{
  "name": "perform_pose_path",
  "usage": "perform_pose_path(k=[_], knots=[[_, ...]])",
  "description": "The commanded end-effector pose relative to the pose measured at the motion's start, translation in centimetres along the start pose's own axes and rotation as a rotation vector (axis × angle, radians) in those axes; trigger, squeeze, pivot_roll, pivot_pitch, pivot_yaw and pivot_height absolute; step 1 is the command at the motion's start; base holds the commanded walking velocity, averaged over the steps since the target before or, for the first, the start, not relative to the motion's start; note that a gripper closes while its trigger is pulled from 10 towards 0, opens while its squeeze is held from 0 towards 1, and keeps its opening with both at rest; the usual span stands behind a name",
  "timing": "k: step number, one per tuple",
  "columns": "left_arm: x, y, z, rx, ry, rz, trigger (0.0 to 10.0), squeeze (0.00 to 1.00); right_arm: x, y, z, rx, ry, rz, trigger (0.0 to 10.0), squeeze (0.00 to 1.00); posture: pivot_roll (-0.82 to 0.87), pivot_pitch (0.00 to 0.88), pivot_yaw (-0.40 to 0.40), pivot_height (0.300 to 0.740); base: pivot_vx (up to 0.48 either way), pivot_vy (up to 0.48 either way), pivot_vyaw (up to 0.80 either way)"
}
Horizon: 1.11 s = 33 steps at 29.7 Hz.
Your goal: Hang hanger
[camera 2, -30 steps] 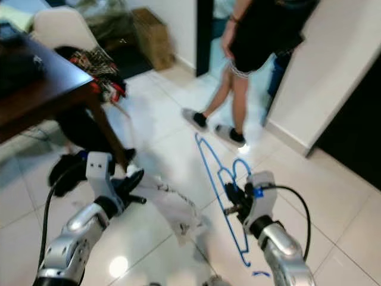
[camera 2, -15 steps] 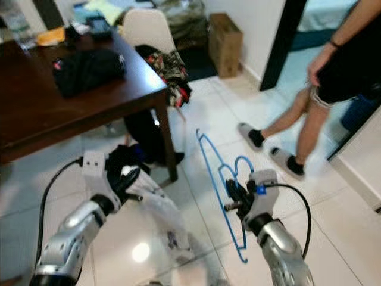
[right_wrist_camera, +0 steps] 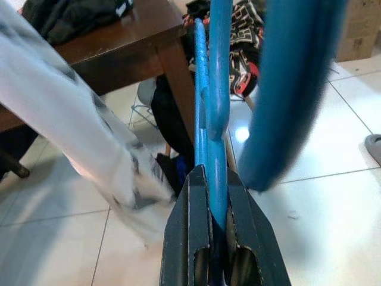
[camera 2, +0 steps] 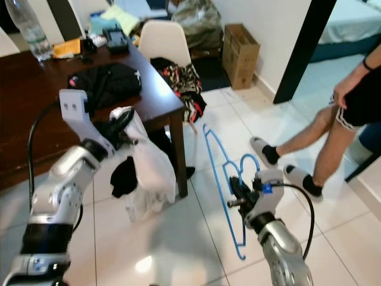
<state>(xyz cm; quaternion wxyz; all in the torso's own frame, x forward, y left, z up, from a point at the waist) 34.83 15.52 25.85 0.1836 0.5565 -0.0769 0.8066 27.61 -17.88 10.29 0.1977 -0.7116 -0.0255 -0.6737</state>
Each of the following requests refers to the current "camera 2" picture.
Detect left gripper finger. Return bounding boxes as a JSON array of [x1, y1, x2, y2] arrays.
[[108, 115, 135, 136]]

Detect blue plastic hanger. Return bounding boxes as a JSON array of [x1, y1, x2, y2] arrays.
[[202, 123, 262, 262]]

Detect white cloth garment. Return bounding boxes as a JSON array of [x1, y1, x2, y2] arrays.
[[109, 106, 179, 223]]

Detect small black cloth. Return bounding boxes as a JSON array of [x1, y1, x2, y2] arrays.
[[111, 156, 139, 199]]

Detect black cloth bundle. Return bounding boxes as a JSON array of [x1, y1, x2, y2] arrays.
[[67, 63, 143, 109]]

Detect black red patterned garment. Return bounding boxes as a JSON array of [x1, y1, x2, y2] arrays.
[[151, 58, 204, 124]]

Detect black handheld device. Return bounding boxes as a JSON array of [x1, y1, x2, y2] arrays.
[[102, 27, 130, 54]]

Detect dark brown wooden table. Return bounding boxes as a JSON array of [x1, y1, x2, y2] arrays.
[[0, 41, 189, 192]]

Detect orange packet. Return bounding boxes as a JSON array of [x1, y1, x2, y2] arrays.
[[52, 38, 83, 59]]

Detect white chair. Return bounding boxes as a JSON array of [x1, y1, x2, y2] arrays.
[[138, 20, 192, 69]]

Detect light green cloth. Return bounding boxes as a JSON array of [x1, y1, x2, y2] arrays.
[[89, 5, 139, 38]]

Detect camouflage bag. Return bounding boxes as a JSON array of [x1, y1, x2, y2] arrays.
[[170, 0, 224, 50]]

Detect clear plastic water bottle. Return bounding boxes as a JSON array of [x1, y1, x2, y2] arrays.
[[5, 0, 55, 62]]

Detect brown cardboard box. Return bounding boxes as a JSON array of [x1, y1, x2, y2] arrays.
[[222, 24, 262, 90]]

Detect dark blue seat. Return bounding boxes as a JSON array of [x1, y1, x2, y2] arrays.
[[342, 122, 381, 182]]

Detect person in black shorts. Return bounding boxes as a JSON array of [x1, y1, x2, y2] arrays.
[[249, 45, 381, 199]]

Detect bed with teal sheet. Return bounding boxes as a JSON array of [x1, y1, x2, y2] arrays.
[[310, 0, 381, 63]]

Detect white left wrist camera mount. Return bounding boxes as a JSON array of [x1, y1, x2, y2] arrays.
[[58, 89, 118, 158]]

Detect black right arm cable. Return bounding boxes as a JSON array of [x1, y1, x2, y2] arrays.
[[271, 182, 316, 261]]

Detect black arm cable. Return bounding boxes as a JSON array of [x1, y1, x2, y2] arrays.
[[271, 182, 316, 261], [26, 98, 73, 210]]

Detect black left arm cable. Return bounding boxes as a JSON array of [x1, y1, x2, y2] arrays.
[[26, 98, 73, 210]]

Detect black door frame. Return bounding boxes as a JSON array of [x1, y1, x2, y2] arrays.
[[273, 0, 338, 105]]

